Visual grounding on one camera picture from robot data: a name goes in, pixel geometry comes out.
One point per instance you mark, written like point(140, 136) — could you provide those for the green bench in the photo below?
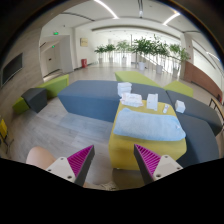
point(134, 77)
point(53, 87)

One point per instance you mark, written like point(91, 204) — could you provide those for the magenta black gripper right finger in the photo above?
point(153, 166)

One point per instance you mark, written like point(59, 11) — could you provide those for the large potted plant centre-right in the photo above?
point(142, 47)

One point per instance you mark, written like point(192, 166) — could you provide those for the blue-grey curved sofa section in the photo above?
point(201, 125)

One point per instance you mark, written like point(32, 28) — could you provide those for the small white bottle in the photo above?
point(166, 107)

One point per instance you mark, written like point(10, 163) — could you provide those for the beige round stool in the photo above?
point(40, 157)

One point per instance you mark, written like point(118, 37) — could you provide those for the green bench centre back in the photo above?
point(134, 77)

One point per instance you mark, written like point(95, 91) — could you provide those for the light blue towel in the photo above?
point(148, 126)

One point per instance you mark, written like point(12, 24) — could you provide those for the large blue-grey sofa bench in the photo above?
point(96, 99)

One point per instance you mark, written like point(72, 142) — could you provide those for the green ottoman right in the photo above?
point(179, 87)

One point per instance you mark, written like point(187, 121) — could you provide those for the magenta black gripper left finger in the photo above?
point(75, 167)

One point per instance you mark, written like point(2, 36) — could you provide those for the yellow wall poster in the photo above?
point(83, 42)

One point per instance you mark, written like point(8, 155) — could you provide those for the wall-mounted black television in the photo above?
point(14, 66)

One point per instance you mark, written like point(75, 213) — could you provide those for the potted plant far left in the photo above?
point(100, 50)

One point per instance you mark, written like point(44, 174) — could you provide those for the potted plant centre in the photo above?
point(123, 47)

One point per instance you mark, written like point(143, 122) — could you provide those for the potted plant far right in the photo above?
point(178, 55)

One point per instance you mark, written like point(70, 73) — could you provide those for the white paper bag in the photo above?
point(152, 101)

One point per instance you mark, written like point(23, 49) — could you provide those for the red trash bin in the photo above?
point(84, 63)

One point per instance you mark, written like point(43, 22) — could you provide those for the white tissue box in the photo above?
point(180, 106)

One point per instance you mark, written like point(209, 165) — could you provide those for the yellow chair left edge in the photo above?
point(4, 135)

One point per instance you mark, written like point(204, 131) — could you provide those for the green bench left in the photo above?
point(53, 87)

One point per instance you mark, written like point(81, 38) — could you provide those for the yellow ottoman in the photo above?
point(121, 148)

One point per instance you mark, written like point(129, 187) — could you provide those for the folded white towel stack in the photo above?
point(124, 87)

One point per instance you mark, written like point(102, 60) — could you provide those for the dark grey ottoman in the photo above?
point(36, 98)

